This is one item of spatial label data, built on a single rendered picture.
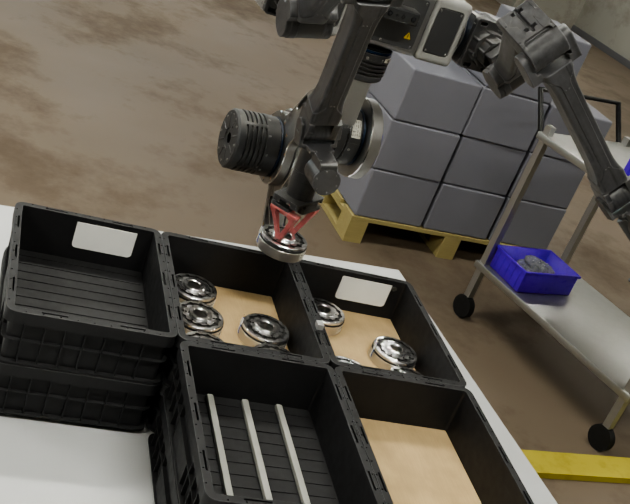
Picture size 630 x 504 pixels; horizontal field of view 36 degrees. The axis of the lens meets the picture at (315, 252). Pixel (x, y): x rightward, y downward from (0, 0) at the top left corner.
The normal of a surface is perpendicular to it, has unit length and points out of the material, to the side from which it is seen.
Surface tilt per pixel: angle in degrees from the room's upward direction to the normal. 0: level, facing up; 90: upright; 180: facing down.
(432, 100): 90
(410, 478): 0
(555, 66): 52
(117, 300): 0
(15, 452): 0
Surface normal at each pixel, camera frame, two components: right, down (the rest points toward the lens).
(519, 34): -0.33, -0.38
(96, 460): 0.34, -0.84
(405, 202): 0.29, 0.52
